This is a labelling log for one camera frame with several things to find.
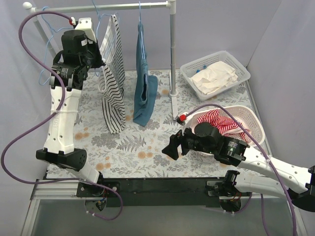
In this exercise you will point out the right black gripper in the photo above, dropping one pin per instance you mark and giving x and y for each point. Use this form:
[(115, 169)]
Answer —
[(184, 142)]

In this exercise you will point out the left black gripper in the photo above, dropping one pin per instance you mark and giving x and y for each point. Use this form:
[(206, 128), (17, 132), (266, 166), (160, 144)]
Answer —
[(97, 59)]

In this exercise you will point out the black white striped tank top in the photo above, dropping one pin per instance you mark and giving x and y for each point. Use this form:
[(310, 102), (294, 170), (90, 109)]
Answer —
[(112, 77)]

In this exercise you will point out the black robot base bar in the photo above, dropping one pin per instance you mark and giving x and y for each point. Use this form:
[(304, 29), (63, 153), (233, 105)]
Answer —
[(182, 191)]

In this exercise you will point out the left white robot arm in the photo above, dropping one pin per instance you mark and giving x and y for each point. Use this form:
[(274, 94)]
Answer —
[(70, 69)]

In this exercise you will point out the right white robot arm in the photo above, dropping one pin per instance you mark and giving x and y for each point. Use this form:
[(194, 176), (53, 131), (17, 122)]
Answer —
[(276, 178)]

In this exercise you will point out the blue hanger holding garment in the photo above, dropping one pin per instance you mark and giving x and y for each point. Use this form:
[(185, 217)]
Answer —
[(140, 21)]

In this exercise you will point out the floral table cloth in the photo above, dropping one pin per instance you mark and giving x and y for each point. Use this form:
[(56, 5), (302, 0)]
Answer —
[(137, 150)]

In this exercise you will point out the blue hanging garment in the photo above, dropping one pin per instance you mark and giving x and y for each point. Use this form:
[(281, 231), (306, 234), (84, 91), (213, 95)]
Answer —
[(146, 84)]

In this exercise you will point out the grey white clothes rack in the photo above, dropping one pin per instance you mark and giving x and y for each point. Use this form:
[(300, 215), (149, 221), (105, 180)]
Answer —
[(170, 4)]

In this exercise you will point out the red white striped garment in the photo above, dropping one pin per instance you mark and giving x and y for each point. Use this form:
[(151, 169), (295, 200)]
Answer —
[(225, 125)]

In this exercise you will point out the cream white cloth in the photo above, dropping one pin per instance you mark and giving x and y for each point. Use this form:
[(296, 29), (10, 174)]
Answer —
[(214, 77)]

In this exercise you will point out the white basket at back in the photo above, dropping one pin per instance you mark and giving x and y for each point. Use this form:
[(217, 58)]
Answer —
[(190, 69)]

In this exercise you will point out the white plastic laundry basket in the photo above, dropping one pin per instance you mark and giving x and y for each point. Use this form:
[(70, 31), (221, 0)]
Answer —
[(243, 115)]

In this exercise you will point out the small blue object in basket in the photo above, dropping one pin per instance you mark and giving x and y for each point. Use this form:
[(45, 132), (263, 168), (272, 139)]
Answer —
[(198, 71)]

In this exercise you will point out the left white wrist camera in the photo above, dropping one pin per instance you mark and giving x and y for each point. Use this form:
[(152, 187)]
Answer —
[(86, 25)]

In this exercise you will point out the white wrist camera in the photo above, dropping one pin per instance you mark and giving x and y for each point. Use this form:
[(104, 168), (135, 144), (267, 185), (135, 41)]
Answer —
[(185, 120), (86, 25)]

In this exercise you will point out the light blue wire hanger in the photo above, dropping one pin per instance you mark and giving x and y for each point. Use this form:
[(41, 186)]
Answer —
[(47, 32)]

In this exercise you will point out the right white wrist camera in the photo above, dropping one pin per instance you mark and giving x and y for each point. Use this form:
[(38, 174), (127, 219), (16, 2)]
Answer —
[(185, 120)]

